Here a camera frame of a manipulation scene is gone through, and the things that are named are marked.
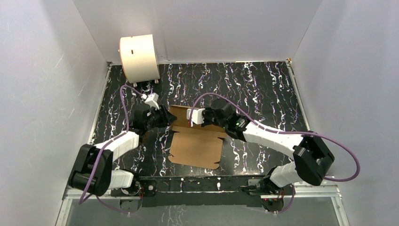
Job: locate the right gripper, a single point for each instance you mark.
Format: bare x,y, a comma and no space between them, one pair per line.
207,110

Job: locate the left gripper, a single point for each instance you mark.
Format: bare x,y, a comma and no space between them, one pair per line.
161,117

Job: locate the brown cardboard box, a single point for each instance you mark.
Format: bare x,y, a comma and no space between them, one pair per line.
195,146

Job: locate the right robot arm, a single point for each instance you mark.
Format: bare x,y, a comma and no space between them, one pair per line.
311,158

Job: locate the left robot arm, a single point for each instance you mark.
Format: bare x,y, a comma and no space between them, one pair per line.
93,168

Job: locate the cream cylindrical wooden box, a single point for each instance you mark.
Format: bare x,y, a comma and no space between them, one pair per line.
138,59

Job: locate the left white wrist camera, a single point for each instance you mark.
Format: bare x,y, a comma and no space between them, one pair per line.
151,100

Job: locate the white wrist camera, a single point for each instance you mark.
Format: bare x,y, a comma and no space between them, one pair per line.
194,116
151,100

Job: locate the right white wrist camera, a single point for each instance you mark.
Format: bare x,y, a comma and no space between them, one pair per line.
194,116

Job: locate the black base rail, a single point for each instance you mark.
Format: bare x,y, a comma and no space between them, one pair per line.
249,190

